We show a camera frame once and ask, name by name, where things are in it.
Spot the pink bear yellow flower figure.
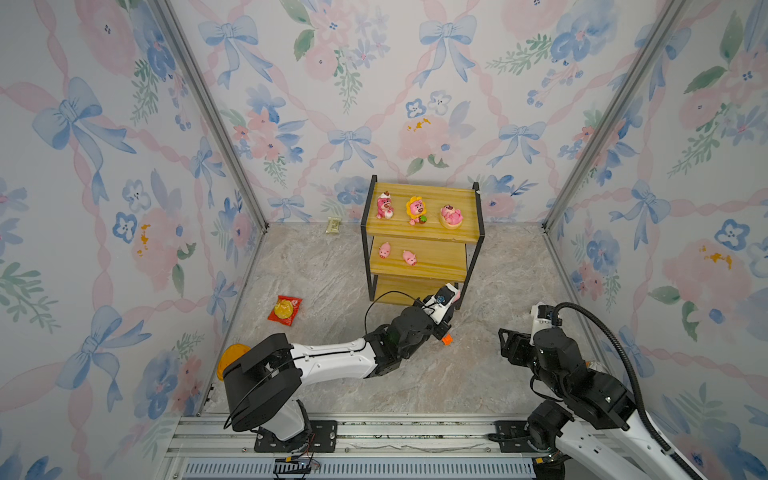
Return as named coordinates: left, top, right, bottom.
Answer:
left=406, top=196, right=427, bottom=225

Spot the pink bear strawberry hat figure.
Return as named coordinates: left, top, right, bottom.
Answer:
left=376, top=191, right=394, bottom=220

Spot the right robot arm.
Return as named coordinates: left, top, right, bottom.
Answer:
left=490, top=327, right=702, bottom=479

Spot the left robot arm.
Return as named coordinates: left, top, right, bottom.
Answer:
left=222, top=284, right=461, bottom=452

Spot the pink pig on middle shelf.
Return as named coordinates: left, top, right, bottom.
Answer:
left=379, top=242, right=392, bottom=259

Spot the red yellow snack packet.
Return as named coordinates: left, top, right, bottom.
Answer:
left=268, top=295, right=302, bottom=326

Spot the orange bowl left side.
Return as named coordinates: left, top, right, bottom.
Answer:
left=216, top=343, right=251, bottom=381

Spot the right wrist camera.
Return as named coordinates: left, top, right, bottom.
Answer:
left=531, top=303, right=562, bottom=337

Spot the wooden shelf black metal frame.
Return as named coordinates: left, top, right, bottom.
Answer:
left=360, top=175, right=485, bottom=305

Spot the small green packet by wall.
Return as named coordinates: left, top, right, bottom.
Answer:
left=325, top=217, right=342, bottom=234

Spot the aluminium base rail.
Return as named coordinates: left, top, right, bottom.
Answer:
left=157, top=413, right=679, bottom=480

